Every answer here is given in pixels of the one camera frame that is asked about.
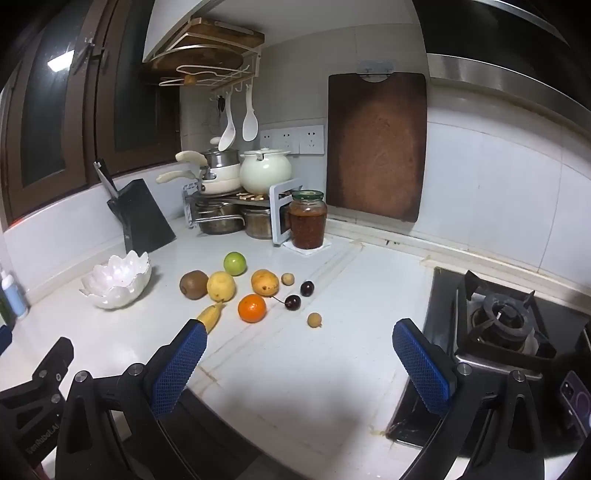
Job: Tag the brown kiwi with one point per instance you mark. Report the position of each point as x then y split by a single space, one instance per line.
194 285

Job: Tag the black burner grate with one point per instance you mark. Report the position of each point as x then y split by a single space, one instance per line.
503 318

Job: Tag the black knife block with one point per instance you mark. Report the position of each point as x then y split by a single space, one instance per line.
143 217

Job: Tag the blue and white bottle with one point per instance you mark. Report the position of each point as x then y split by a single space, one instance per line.
16 300

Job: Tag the white rice spoon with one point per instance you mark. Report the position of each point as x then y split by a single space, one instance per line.
250 127

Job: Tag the cream saucepan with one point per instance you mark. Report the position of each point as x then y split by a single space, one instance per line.
178 176

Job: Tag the black gas stove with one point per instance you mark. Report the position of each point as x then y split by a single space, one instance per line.
438 346

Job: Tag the brown wooden cutting board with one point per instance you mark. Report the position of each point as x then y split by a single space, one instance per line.
376 147

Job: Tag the green apple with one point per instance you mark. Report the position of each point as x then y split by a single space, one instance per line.
235 264

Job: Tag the dark red cherry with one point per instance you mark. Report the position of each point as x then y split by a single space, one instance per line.
292 302
307 288

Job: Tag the purple smartphone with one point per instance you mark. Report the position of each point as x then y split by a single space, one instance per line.
575 397

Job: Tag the steel stockpot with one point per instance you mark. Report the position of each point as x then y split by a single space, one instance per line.
258 224

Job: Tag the grey and white pot rack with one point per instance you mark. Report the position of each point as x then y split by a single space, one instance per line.
279 217

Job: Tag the tan longan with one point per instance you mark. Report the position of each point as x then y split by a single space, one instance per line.
287 278
314 319

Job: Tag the small banana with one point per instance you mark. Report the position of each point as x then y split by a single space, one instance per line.
210 316

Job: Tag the cream shallow pan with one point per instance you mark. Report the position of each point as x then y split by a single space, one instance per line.
224 187

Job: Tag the clear wall hook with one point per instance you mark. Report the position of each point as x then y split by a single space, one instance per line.
376 67

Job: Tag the brown window frame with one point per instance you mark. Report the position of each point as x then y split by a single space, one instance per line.
92 115

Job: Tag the steel range hood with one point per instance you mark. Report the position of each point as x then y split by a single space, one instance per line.
498 46

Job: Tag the yellow-orange mango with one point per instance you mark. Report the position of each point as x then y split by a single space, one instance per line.
264 282

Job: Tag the round wooden board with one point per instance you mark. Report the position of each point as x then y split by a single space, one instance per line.
198 62

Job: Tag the white ladle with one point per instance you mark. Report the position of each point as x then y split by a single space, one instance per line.
226 138

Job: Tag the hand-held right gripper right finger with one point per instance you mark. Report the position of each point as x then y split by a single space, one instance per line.
425 369

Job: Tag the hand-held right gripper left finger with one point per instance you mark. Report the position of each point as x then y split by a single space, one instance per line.
178 374

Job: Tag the white ceramic pot with lid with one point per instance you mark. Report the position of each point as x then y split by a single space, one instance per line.
265 173

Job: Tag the orange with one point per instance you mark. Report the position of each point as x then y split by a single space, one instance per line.
252 308

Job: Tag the white wall socket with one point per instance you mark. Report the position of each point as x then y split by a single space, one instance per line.
269 141
288 141
311 139

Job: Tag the glass jar of chili sauce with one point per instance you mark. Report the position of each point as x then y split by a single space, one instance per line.
308 221

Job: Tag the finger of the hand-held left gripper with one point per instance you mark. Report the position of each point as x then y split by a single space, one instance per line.
4 339
55 362

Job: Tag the white flower-shaped bowl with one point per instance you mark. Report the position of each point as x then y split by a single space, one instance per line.
115 281

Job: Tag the yellow pear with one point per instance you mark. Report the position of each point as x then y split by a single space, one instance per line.
221 286

